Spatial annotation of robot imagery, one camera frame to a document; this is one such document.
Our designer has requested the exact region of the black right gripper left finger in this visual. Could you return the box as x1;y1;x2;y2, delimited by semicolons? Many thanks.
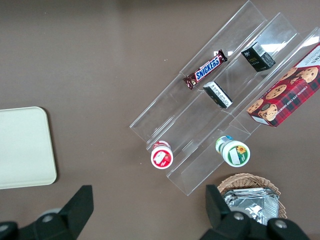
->
0;184;94;240

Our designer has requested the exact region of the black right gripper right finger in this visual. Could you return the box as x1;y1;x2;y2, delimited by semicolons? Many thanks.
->
199;184;311;240

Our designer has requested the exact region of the foil-backed sandwich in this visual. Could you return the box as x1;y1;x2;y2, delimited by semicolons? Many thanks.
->
223;187;280;228

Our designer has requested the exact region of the woven wicker basket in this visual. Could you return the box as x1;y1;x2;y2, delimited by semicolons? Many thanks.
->
216;173;288;221

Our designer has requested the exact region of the cream plastic tray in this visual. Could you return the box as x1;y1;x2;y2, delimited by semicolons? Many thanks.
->
0;106;58;190

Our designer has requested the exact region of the green lidded sunflower yogurt cup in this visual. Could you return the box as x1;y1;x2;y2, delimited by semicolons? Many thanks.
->
215;135;251;167

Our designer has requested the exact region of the red lidded yogurt cup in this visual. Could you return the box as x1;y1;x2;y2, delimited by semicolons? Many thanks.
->
150;140;175;170

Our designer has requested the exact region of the clear acrylic tiered display stand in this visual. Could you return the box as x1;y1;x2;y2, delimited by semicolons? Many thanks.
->
129;0;320;197

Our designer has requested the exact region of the black box with white label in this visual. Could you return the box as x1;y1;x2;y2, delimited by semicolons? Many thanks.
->
202;81;234;109

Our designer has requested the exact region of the red tartan chocolate cookie box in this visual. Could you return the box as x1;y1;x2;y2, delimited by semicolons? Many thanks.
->
246;42;320;128

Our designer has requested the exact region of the Snickers chocolate bar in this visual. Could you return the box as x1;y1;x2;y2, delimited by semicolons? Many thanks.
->
182;49;228;90

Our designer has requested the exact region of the black box with gold print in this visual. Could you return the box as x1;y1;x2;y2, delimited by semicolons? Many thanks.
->
240;41;277;73

